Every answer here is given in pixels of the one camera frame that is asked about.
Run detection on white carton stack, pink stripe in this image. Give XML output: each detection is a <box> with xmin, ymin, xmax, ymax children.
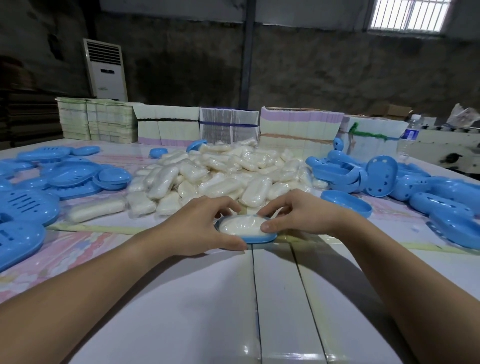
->
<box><xmin>259</xmin><ymin>106</ymin><xmax>345</xmax><ymax>149</ymax></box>

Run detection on barred window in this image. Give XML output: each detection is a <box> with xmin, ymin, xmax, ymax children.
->
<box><xmin>365</xmin><ymin>0</ymin><xmax>455</xmax><ymax>35</ymax></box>

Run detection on white standing air conditioner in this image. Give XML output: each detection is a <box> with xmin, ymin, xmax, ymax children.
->
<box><xmin>82</xmin><ymin>38</ymin><xmax>129</xmax><ymax>102</ymax></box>

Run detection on row of stacked flat cartons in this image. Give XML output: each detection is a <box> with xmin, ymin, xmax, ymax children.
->
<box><xmin>133</xmin><ymin>103</ymin><xmax>202</xmax><ymax>147</ymax></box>

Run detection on pile of blue plastic lids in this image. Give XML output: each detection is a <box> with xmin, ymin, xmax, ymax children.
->
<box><xmin>305</xmin><ymin>149</ymin><xmax>480</xmax><ymax>250</ymax></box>

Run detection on silver sheet bundle, blue band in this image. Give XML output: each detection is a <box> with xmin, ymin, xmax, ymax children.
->
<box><xmin>198</xmin><ymin>106</ymin><xmax>261</xmax><ymax>144</ymax></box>

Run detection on white workshop machine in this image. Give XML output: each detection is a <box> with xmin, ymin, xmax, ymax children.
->
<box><xmin>406</xmin><ymin>121</ymin><xmax>480</xmax><ymax>175</ymax></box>

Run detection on brown cardboard box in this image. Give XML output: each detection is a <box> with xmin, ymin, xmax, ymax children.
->
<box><xmin>369</xmin><ymin>103</ymin><xmax>413</xmax><ymax>121</ymax></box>

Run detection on blue slotted plastic base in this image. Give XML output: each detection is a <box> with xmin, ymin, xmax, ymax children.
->
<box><xmin>214</xmin><ymin>214</ymin><xmax>279</xmax><ymax>245</ymax></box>

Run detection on person's left hand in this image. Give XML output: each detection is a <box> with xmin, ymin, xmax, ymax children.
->
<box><xmin>157</xmin><ymin>195</ymin><xmax>249</xmax><ymax>259</ymax></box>

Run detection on white plastic bag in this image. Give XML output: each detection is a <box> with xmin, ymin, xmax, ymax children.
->
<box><xmin>446</xmin><ymin>103</ymin><xmax>480</xmax><ymax>128</ymax></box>

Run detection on person's right hand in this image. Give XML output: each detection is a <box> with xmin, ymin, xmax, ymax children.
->
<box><xmin>256</xmin><ymin>188</ymin><xmax>353</xmax><ymax>241</ymax></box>

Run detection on person's left forearm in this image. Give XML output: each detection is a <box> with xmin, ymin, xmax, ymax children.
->
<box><xmin>0</xmin><ymin>228</ymin><xmax>177</xmax><ymax>364</ymax></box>

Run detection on pile of blue slotted lids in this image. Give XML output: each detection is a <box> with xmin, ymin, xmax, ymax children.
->
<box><xmin>0</xmin><ymin>145</ymin><xmax>133</xmax><ymax>273</ymax></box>

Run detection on stack of greenish paper sheets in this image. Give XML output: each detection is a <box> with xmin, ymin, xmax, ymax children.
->
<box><xmin>55</xmin><ymin>96</ymin><xmax>138</xmax><ymax>145</ymax></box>

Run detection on dark metal pillar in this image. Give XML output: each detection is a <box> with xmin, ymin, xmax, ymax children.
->
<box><xmin>239</xmin><ymin>0</ymin><xmax>257</xmax><ymax>110</ymax></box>

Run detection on pile of white soaps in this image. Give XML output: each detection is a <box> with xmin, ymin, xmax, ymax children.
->
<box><xmin>67</xmin><ymin>137</ymin><xmax>329</xmax><ymax>224</ymax></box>

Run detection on stacks of brown cardboard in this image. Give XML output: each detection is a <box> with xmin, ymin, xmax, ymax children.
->
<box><xmin>0</xmin><ymin>56</ymin><xmax>63</xmax><ymax>149</ymax></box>

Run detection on white soap bar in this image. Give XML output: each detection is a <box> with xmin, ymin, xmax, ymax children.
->
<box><xmin>218</xmin><ymin>214</ymin><xmax>269</xmax><ymax>237</ymax></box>

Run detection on clear water bottle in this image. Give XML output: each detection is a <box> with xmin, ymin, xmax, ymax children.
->
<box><xmin>396</xmin><ymin>119</ymin><xmax>422</xmax><ymax>158</ymax></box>

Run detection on white sheet stack, green mark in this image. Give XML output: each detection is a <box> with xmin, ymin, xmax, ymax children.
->
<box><xmin>339</xmin><ymin>114</ymin><xmax>410</xmax><ymax>155</ymax></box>

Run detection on person's right forearm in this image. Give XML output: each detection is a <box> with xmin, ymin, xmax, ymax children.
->
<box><xmin>337</xmin><ymin>221</ymin><xmax>480</xmax><ymax>364</ymax></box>

